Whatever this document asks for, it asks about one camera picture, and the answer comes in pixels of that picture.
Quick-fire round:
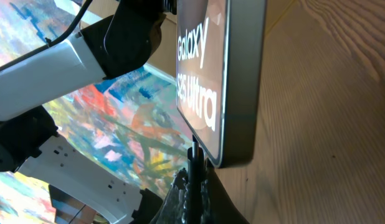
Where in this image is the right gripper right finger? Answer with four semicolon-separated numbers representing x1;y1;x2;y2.
205;159;249;224

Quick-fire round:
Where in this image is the black charger cable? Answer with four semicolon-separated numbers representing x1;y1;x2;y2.
186;135;207;224

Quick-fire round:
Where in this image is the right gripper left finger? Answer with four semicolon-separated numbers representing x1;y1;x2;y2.
150;168;211;224

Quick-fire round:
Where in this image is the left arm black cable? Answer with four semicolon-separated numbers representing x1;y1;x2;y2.
0;0;93;74

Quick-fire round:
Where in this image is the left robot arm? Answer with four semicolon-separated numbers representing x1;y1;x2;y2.
0;1;177;223

